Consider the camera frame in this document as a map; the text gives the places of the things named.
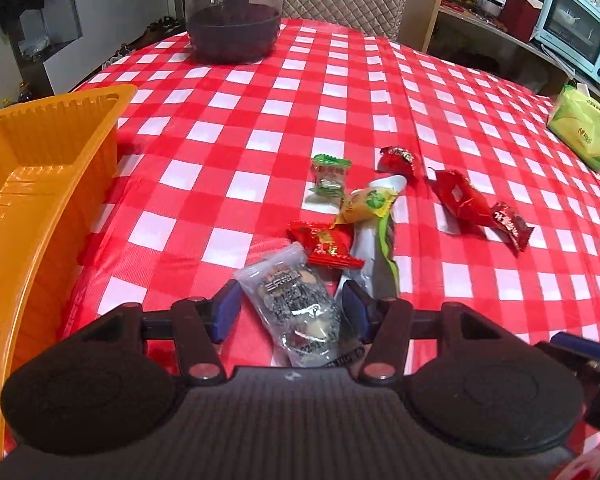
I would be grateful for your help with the green tissue pack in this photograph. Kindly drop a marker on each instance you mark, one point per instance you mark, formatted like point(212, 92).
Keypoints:
point(582, 127)

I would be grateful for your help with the large red snack packet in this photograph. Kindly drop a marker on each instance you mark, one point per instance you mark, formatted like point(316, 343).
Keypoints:
point(460, 202)

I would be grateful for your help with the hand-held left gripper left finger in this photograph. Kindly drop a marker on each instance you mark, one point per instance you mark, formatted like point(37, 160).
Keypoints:
point(228, 310)

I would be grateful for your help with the green wrapped candy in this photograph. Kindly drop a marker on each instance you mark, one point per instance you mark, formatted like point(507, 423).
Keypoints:
point(329, 175)

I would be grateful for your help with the clear dark-print snack packet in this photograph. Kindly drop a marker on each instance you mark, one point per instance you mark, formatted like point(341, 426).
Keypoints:
point(292, 305)

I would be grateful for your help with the orange plastic tray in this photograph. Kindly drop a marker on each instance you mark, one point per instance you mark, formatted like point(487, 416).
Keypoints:
point(35, 195)

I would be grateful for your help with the long white snack packet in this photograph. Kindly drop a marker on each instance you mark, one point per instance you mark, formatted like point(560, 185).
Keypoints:
point(367, 252)

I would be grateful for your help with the yellow green snack packet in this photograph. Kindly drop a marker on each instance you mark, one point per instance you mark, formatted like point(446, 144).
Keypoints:
point(367, 204)

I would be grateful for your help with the row of shoes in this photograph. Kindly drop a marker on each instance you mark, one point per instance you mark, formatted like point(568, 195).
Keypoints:
point(155, 30)

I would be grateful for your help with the light blue toaster oven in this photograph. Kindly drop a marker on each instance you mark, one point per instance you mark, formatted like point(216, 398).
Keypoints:
point(577, 27)

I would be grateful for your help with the small red white-print snack packet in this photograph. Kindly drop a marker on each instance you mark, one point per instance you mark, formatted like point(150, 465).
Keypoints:
point(512, 225)

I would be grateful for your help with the red checked tablecloth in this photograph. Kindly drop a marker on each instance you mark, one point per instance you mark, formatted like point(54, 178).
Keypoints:
point(280, 110)

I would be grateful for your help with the red yellow-label snack packet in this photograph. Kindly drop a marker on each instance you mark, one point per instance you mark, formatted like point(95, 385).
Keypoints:
point(327, 247)

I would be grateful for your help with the wooden shelf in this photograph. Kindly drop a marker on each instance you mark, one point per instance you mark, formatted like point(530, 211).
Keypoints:
point(420, 10)

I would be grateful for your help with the white cabinet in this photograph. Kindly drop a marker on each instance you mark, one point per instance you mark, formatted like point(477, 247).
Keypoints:
point(110, 0)

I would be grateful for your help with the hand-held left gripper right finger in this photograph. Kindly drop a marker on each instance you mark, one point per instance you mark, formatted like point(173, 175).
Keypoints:
point(355, 310)

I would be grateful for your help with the red wrapped candy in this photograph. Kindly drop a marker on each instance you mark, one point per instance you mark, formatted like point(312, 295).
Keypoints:
point(396, 160)

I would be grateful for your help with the clear jar with dark base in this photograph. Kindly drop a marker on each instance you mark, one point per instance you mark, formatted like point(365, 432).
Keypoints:
point(232, 30)

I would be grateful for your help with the dark red box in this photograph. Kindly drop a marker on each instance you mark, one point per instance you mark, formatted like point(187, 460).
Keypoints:
point(520, 17)

